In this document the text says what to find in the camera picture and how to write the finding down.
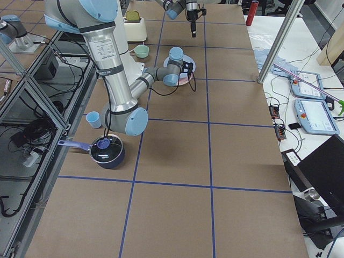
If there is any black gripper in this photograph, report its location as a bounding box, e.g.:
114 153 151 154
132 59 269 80
181 61 194 76

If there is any light blue plate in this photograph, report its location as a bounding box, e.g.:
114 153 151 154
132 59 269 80
163 55 197 81

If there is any pink plate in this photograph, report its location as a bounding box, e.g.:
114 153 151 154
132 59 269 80
178 74 194 85

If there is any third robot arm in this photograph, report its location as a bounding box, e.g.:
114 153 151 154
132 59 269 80
1 15 194 84

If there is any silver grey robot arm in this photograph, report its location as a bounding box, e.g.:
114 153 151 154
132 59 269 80
44 1 188 135

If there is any green bowl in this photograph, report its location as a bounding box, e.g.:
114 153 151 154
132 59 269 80
134 45 149 59

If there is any cream toaster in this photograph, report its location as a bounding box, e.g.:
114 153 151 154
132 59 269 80
123 10 147 42

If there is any red cylinder bottle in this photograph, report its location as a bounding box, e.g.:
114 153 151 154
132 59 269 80
246 1 259 26

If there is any light blue cloth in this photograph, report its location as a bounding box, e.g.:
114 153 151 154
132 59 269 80
254 49 299 77

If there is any light blue cup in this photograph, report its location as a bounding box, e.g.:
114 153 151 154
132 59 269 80
85 111 102 128

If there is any upper teach pendant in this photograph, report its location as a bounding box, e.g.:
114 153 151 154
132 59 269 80
291 71 325 100

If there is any teach pendant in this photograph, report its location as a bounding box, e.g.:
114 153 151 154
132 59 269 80
294 98 340 135
291 71 325 100

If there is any dark blue lidded saucepan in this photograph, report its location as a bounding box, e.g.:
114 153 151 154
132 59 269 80
58 134 125 169

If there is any lower teach pendant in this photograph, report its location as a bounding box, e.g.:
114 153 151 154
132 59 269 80
294 98 340 135

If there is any purple grabber stick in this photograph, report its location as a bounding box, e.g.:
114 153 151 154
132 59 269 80
273 63 344 117

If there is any black laptop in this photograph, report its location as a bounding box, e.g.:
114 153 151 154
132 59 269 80
298 134 343 216

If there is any silver metal cup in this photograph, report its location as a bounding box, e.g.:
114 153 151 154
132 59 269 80
304 189 320 202

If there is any white power strip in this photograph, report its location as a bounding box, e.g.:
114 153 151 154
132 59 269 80
23 150 40 167

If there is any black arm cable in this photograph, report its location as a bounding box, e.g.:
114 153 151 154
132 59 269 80
147 62 197 96

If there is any aluminium frame post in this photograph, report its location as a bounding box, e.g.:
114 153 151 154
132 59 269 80
257 0 304 84

